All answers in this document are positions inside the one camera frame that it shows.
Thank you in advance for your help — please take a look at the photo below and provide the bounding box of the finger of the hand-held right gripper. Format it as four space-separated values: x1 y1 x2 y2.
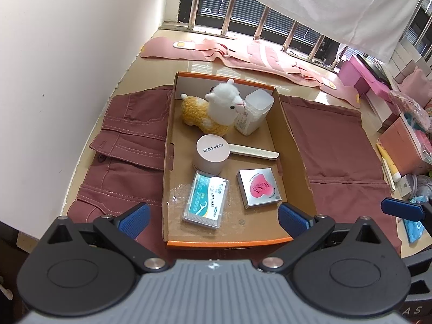
381 198 426 221

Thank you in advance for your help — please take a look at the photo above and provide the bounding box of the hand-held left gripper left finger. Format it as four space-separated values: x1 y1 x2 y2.
44 202 169 275

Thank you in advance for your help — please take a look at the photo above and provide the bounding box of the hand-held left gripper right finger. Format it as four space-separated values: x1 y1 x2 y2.
258 202 389 275

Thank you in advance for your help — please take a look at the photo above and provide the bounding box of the silver box with pink heart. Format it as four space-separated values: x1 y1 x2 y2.
236 168 282 209

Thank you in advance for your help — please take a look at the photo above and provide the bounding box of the orange cardboard box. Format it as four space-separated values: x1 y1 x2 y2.
162 71 318 249

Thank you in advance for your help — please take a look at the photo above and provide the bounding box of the clear dental floss pick box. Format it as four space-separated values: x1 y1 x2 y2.
181 171 230 231

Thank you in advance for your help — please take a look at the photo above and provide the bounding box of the white nail file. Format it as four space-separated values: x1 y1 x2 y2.
226 143 280 159

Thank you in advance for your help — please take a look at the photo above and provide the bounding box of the round pink jar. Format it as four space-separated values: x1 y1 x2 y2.
192 134 232 177

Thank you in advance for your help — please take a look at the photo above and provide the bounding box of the clear cotton swab container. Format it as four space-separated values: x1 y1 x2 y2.
234 89 275 136

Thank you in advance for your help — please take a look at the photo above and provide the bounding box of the yellow white alpaca plush toy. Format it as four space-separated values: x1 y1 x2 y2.
180 79 244 136

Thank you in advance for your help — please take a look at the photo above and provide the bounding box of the small white box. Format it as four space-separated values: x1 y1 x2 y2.
391 174 419 198

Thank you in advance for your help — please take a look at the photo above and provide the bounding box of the blue face mask pack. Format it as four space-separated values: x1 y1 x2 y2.
400 194 427 244

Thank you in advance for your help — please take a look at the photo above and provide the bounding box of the beige flat stick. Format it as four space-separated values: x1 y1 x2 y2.
381 160 395 191

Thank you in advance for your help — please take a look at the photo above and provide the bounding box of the clear plastic bag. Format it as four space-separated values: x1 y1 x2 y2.
169 184 244 227

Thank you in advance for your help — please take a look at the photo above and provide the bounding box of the yellow tube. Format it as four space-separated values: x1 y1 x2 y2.
376 142 403 181

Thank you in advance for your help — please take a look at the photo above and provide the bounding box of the salmon pink box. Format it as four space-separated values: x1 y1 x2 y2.
380 116 432 176

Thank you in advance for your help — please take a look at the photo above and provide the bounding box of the clear packet with pink item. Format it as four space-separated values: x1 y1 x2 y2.
400 111 432 163

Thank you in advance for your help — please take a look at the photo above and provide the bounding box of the maroon cloth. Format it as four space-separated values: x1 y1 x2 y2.
67 84 402 267

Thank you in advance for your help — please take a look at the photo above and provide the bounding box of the white storage box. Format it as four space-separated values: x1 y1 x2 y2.
366 91 400 132

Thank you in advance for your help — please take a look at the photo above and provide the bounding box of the clear packet with pink garment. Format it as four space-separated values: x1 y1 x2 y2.
388 89 426 115

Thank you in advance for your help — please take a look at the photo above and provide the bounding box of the pink bag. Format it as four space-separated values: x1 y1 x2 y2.
403 66 432 103

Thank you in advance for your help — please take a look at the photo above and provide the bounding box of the dark cloth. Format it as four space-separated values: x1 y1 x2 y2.
0 221 26 314

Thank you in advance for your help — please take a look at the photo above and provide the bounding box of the black flat case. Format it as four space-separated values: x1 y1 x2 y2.
356 54 389 83

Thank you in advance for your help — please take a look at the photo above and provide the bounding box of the magenta pink box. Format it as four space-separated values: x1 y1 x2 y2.
337 56 394 98

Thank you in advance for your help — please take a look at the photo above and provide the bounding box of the stack of white boxes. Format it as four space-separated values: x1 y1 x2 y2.
388 30 432 82

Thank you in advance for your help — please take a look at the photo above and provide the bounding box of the pink fabric belt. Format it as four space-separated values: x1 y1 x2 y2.
140 36 362 109

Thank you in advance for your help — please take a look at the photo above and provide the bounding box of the white curtain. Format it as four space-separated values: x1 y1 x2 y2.
196 0 427 59

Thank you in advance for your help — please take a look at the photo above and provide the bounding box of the barred window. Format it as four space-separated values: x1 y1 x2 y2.
177 0 432 71

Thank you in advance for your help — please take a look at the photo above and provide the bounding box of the white coiled cable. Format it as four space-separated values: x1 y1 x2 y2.
410 174 432 200

